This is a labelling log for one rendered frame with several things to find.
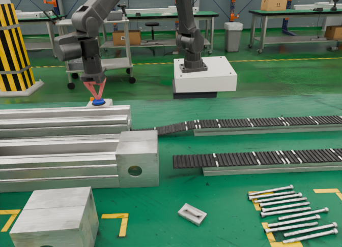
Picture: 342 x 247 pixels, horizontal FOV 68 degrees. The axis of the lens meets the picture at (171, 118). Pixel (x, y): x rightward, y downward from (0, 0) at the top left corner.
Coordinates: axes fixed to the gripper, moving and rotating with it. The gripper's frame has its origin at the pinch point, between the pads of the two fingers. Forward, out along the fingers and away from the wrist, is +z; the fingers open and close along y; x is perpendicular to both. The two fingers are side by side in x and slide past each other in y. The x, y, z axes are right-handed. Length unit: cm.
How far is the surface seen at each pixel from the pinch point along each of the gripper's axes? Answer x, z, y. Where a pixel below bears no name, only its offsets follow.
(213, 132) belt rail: 37.8, 7.4, 15.0
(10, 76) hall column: -178, 62, -242
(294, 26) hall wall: 430, 78, -730
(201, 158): 31.7, 4.9, 31.3
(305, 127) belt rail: 67, 7, 14
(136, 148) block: 16.5, -1.4, 35.1
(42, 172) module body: -4.2, 2.4, 37.1
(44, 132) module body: -11.9, 2.9, 18.1
